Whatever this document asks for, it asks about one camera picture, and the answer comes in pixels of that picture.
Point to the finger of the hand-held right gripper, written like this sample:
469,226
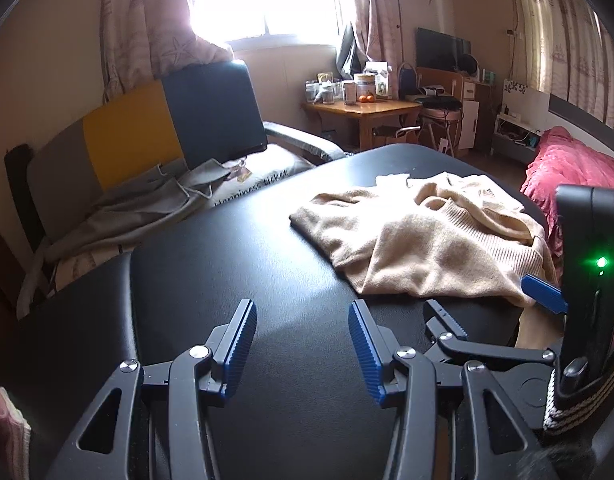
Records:
447,322
542,292

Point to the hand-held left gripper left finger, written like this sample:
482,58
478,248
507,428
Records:
239,350

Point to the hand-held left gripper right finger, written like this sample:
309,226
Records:
364,355

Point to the beige knit sweater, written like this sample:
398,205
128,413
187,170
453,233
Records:
427,245

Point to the person's right forearm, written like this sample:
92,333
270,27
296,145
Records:
567,417

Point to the pink blanket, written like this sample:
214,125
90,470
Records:
572,160

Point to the grey bed headboard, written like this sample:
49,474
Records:
587,120

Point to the white bedside shelf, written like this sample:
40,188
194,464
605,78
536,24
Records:
522,97

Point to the small white cabinet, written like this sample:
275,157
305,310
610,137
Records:
469,120

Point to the striped pink curtain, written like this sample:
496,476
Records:
572,50

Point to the grey cloth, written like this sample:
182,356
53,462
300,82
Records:
137,200

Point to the white printed pillow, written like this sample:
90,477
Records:
272,170

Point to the pink stool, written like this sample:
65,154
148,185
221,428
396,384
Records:
439,115

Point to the cardboard box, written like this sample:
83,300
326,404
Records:
387,140

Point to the black round fan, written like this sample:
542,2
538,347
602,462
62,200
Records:
469,64

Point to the wooden television stand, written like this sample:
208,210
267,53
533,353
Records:
437,79

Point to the wooden side table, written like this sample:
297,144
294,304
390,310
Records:
382,107

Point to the blue metal chair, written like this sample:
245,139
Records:
412,80

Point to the black television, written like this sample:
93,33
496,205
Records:
437,50

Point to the pink folded cloth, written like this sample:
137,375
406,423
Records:
12,440

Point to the grey yellow blue sofa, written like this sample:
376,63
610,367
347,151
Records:
132,130

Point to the small white box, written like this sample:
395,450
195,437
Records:
349,92

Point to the glass jar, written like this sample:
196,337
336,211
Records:
327,95
312,94

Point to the black rolled mat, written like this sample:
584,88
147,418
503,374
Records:
17,180

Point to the dark hanging garment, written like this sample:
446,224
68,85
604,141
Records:
348,55

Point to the pink patterned curtain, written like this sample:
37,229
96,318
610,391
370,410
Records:
147,25
377,15

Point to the bright window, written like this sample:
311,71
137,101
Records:
272,0

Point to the small picture frame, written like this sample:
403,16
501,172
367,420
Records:
325,78

